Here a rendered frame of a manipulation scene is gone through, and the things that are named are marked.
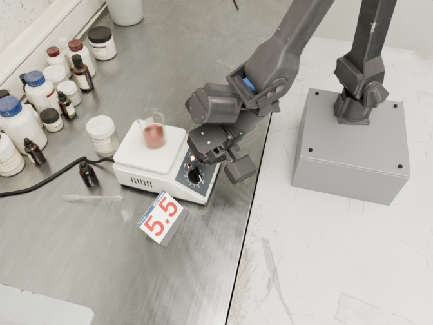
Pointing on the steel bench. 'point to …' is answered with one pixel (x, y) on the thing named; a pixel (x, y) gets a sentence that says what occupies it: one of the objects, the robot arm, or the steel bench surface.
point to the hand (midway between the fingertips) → (209, 148)
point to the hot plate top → (132, 138)
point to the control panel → (207, 171)
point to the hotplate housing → (158, 183)
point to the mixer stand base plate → (39, 309)
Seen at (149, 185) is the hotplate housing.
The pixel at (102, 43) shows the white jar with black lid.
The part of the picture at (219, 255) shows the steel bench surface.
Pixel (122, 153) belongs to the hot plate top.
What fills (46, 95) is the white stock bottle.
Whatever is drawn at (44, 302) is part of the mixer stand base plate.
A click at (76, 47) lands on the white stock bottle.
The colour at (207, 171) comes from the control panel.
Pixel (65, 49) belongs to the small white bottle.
